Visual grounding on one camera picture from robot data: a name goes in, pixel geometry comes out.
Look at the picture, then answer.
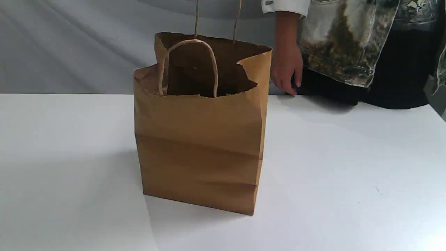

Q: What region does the person's right forearm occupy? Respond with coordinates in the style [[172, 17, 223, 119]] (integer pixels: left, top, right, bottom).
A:
[[275, 11, 301, 50]]

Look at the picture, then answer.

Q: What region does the person's right hand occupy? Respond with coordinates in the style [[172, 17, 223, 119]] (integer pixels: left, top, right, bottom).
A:
[[271, 43, 303, 96]]

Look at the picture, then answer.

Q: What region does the camouflage denim jacket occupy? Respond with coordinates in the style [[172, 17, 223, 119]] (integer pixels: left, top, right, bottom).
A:
[[262, 0, 445, 88]]

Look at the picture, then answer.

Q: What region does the brown paper bag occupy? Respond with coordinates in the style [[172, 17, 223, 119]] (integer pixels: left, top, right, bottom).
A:
[[133, 13, 272, 216]]

